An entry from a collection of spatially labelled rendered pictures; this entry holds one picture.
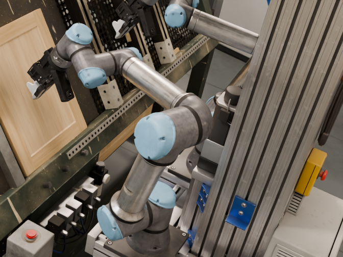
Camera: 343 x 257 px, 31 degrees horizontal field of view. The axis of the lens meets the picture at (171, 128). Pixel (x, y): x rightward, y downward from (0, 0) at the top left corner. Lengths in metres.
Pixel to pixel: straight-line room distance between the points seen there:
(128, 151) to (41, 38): 1.67
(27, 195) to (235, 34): 1.02
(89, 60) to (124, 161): 2.24
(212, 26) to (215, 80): 3.02
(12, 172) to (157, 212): 0.71
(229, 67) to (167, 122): 3.84
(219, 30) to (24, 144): 0.92
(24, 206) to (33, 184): 0.10
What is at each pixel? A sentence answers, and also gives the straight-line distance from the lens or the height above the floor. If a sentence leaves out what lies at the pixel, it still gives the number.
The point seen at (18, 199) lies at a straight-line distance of 2.46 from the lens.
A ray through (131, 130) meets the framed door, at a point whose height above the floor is 0.30.
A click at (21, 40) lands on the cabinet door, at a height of 1.30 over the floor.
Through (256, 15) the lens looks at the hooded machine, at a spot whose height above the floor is 0.46.
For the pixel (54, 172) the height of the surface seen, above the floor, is 0.87.
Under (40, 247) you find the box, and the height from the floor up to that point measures 0.93.
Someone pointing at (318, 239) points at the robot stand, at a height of 1.23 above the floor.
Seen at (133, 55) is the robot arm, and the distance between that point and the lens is 1.96.
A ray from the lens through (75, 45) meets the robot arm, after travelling 1.91.
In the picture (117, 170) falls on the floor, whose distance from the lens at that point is 4.00.
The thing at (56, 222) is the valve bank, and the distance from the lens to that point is 2.54.
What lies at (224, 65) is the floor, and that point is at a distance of 5.43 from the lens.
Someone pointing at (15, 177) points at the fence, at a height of 0.94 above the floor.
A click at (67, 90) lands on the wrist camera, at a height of 1.45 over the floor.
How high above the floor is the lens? 2.58
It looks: 35 degrees down
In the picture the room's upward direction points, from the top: 14 degrees clockwise
